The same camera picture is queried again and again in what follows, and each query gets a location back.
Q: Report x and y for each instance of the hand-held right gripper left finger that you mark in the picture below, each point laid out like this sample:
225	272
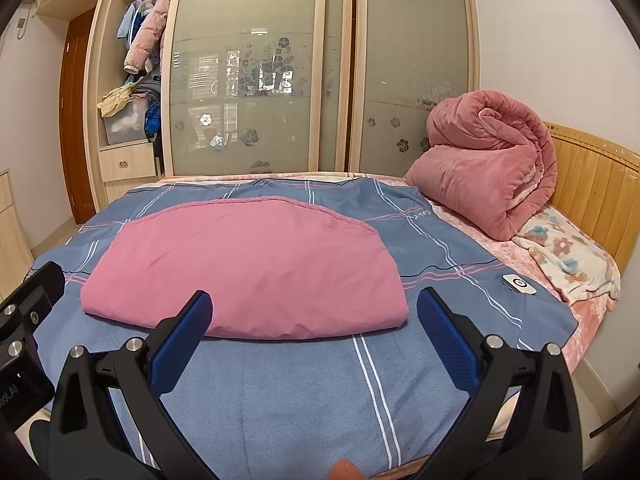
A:
182	341

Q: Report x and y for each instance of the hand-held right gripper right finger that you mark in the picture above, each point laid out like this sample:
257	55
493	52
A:
447	346

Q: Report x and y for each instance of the pink and white jacket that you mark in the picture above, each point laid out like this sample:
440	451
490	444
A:
250	260

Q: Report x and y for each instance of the grey folded clothes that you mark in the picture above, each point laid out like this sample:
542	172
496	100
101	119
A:
147	86

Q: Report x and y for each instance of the light blue hanging clothes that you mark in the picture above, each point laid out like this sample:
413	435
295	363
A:
131	17

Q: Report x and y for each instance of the person's right hand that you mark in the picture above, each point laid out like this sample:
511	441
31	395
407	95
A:
347	472

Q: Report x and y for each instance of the small white controller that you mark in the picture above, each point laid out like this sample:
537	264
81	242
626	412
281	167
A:
520	283

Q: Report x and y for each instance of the blue plaid bedsheet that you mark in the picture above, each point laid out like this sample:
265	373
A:
280	400

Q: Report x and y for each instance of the light wooden cabinet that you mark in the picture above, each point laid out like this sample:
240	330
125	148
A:
12	240

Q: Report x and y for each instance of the pink mattress pad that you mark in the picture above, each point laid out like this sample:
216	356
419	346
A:
595	316

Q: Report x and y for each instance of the floral pillow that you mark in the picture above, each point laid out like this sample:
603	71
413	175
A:
565	250

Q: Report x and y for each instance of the pink rolled quilt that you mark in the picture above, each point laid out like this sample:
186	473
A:
480	185

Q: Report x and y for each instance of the beige wardrobe drawer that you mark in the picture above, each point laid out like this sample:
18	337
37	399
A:
125	162

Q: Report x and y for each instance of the wooden headboard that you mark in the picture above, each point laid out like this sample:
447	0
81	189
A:
595	185

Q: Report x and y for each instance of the translucent storage box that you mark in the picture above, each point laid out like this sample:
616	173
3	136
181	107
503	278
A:
125	126

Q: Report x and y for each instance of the dark blue cloth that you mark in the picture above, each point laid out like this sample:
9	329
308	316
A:
152	120

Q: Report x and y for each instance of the brown wooden door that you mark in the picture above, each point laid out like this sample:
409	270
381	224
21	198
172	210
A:
75	135

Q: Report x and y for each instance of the beige crumpled cloth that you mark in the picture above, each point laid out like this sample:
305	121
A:
115	100

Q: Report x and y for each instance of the beige wooden wardrobe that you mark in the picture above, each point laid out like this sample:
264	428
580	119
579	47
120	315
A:
341	60

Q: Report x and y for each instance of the pink puffy hanging jacket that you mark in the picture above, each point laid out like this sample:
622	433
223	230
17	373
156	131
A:
150	30

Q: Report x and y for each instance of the frosted glass sliding door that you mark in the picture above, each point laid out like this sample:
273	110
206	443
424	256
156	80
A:
415	35
250	35

